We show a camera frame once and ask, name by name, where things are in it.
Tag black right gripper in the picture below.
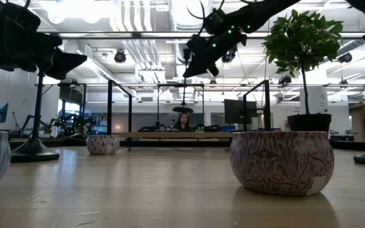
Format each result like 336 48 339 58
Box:
182 27 247 79

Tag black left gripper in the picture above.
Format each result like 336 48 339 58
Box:
0 0 88 80

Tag white red speckled candle tin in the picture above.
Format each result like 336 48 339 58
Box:
86 134 121 156

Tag black background monitor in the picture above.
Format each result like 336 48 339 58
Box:
224 99 253 125

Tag person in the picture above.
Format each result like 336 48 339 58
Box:
173 113 192 133

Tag blue screen monitor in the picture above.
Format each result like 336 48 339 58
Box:
0 103 9 124

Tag wooden riser shelf black legs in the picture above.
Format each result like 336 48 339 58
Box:
106 79 271 151

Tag green leafy small tree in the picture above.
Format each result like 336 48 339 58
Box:
262 8 344 115

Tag black plant pot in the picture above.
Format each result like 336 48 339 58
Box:
286 113 333 133

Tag black background rig frame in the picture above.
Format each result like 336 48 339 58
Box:
156 83 206 127
46 82 88 137

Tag black metal rig frame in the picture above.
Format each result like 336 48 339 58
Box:
8 137 365 152

